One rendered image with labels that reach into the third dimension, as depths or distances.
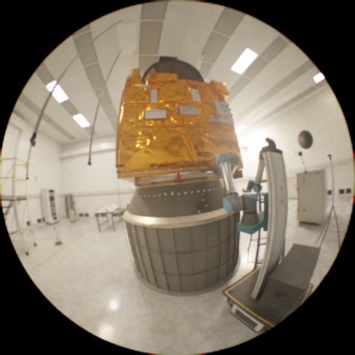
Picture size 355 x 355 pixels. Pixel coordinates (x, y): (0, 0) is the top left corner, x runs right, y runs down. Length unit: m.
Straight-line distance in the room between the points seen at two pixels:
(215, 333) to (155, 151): 2.32
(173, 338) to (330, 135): 8.42
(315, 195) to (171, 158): 3.72
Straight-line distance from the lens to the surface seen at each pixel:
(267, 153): 0.91
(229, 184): 0.91
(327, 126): 7.98
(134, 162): 1.52
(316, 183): 3.84
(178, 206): 1.36
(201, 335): 1.64
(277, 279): 1.04
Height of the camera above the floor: 1.57
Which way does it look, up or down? 5 degrees up
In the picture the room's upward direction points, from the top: 6 degrees counter-clockwise
